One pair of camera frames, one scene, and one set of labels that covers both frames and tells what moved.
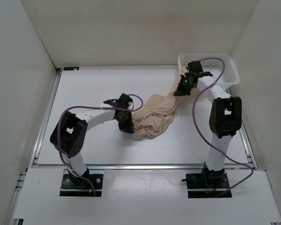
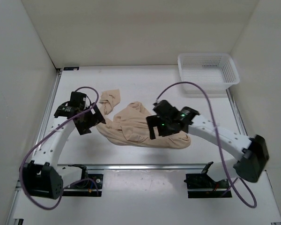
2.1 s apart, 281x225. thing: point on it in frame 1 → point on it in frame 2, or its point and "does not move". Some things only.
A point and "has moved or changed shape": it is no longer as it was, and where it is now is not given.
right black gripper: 180,91 → 153,121
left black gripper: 127,126 → 97,117
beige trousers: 156,115 has moved or changed shape
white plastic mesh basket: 229,76 does not move
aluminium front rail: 142,167 does not move
